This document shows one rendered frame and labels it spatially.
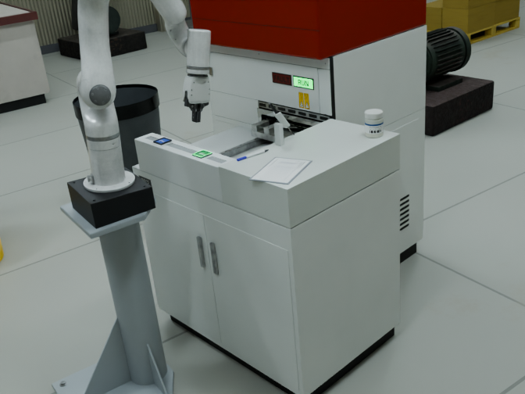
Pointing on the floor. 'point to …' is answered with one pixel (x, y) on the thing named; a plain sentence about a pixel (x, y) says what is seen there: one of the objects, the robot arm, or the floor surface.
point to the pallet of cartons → (473, 16)
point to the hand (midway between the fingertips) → (196, 116)
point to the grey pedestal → (124, 318)
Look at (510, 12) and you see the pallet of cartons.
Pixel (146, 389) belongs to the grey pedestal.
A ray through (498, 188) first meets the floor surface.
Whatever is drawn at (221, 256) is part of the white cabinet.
